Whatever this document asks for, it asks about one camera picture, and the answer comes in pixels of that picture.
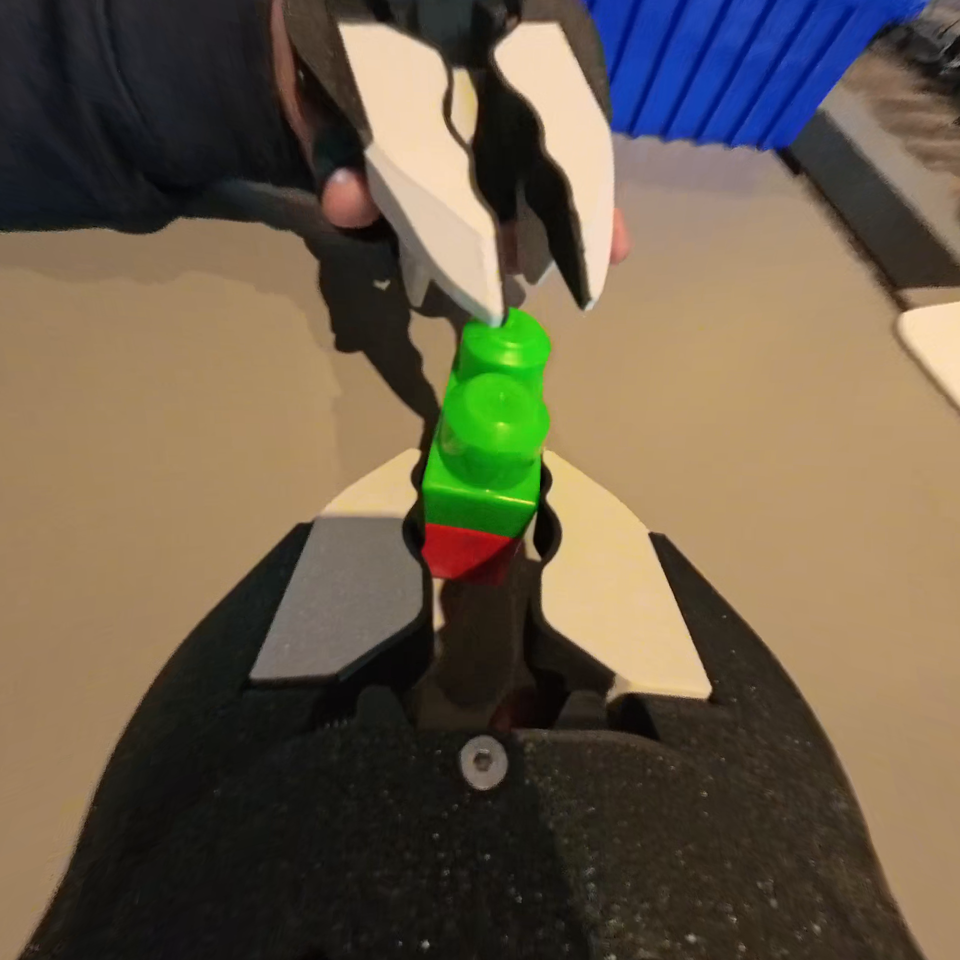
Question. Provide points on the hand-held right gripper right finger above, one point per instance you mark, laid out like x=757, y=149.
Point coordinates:
x=622, y=607

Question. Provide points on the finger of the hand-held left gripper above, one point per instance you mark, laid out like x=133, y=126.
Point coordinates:
x=577, y=150
x=420, y=172

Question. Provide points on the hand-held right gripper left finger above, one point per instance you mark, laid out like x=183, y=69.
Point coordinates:
x=345, y=600

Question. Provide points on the red one-stud block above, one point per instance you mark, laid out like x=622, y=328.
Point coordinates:
x=457, y=555

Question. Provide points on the green two-stud block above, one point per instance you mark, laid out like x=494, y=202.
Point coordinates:
x=480, y=495

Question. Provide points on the person's left forearm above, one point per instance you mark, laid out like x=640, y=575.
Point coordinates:
x=112, y=112

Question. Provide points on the person's left hand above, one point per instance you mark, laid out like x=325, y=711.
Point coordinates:
x=349, y=202

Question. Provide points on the blue ribbed plastic bin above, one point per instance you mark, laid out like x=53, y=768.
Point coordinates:
x=750, y=67

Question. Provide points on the white stand base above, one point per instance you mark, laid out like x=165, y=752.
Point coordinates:
x=937, y=345

